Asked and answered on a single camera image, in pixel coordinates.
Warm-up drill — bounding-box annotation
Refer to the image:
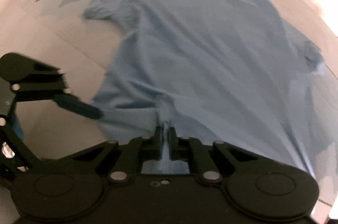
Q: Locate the light blue t-shirt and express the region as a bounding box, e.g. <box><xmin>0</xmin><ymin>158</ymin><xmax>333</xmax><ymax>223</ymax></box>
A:
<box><xmin>84</xmin><ymin>0</ymin><xmax>329</xmax><ymax>174</ymax></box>

